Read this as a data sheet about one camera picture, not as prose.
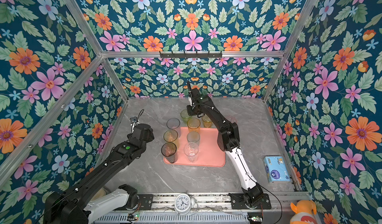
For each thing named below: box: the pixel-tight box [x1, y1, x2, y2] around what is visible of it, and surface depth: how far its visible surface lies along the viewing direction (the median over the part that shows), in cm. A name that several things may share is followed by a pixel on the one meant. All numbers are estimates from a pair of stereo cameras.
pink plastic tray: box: [172, 126, 226, 168], surface depth 90 cm
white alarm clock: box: [174, 193, 196, 216], surface depth 72 cm
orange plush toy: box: [289, 200, 318, 224], surface depth 67 cm
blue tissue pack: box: [263, 155, 291, 184], surface depth 81 cm
